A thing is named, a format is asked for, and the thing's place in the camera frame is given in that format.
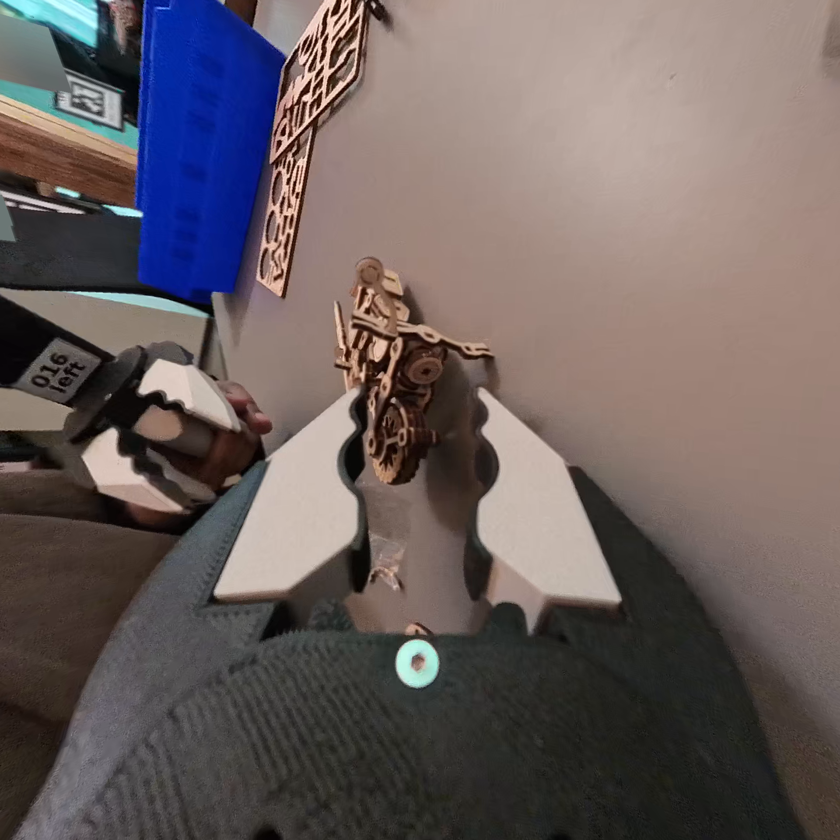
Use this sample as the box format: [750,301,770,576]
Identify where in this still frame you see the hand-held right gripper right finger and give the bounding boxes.
[462,386,624,619]

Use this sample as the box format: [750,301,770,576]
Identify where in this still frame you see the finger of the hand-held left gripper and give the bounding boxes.
[133,357,244,434]
[77,427,219,516]

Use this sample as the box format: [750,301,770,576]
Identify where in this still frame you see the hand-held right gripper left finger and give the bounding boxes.
[212,386,368,605]

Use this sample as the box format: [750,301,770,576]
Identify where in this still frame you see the wooden motorcycle model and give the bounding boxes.
[332,256,496,488]

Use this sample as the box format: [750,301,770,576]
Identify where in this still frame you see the grey desk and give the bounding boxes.
[210,0,840,840]

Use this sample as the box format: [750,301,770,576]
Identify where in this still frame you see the person's left hand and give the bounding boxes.
[146,382,274,490]

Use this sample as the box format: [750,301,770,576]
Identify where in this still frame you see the small clear plastic bag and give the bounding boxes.
[356,471,413,593]

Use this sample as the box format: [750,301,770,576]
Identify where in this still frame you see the person's tan trousers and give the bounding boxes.
[0,469,198,840]

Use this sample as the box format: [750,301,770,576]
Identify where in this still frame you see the wooden workbench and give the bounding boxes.
[0,95,140,210]

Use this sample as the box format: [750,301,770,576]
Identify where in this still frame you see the blue plastic bin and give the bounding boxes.
[134,0,287,307]

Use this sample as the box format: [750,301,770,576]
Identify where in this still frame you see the framed marker sign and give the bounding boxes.
[54,71,126,132]

